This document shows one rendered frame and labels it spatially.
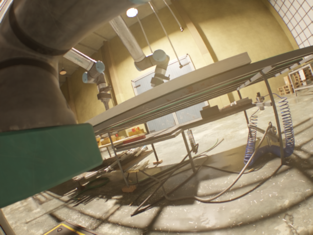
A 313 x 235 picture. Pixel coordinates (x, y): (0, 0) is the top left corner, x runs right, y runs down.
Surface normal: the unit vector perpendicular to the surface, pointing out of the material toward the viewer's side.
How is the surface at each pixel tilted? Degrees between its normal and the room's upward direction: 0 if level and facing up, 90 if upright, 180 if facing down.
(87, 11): 175
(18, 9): 125
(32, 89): 70
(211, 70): 90
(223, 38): 90
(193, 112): 90
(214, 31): 90
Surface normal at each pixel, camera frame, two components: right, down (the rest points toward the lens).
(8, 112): 0.63, -0.43
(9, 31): 0.00, 0.62
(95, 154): 0.90, -0.31
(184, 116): -0.39, 0.07
